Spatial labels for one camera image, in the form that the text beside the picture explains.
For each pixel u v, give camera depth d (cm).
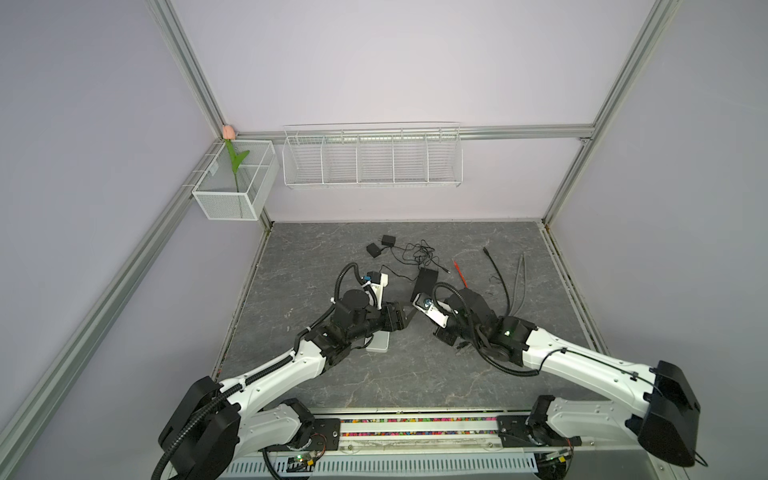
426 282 107
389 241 116
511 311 96
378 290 71
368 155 100
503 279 104
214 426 40
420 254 111
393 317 68
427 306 65
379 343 87
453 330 69
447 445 74
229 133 89
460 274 105
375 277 71
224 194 77
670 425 39
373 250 111
